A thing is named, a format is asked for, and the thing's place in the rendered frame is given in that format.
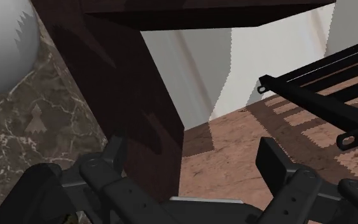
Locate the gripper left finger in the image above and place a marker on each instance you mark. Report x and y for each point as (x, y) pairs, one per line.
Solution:
(119, 192)

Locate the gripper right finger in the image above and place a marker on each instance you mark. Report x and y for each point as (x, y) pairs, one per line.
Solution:
(293, 198)

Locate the black slatted metal rack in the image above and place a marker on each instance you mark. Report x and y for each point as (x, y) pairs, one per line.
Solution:
(324, 107)

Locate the dark brown wooden cabinet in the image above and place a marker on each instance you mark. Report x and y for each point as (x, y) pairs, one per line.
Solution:
(119, 80)

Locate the white round mug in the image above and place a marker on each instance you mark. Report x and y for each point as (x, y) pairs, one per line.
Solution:
(2, 46)

